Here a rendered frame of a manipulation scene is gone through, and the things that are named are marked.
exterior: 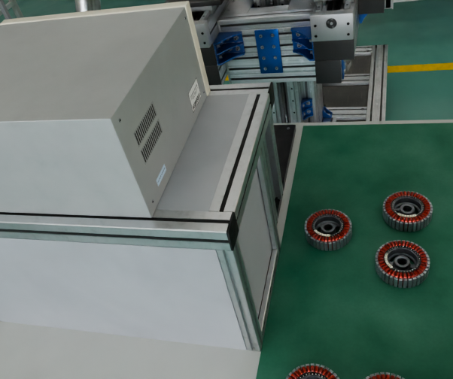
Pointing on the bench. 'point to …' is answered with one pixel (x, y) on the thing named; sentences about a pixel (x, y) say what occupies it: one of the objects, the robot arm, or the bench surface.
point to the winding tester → (85, 110)
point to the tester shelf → (175, 185)
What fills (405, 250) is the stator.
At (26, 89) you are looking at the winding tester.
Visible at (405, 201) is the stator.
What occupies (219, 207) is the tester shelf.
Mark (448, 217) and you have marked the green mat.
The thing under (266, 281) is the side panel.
